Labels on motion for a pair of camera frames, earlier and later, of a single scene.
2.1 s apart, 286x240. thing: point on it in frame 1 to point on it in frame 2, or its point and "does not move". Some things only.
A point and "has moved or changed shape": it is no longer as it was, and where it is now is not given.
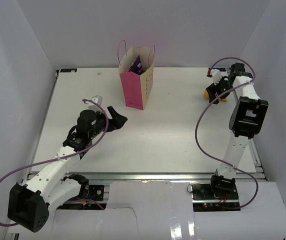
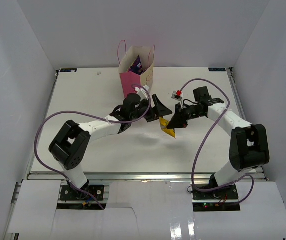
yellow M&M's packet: x=207 y=96 has moved or changed shape
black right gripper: x=212 y=89 to x=179 y=120
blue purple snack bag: x=137 y=67 does not move
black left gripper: x=117 y=120 to x=154 y=113
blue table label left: x=68 y=70 does not move
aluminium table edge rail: x=162 y=176 does not move
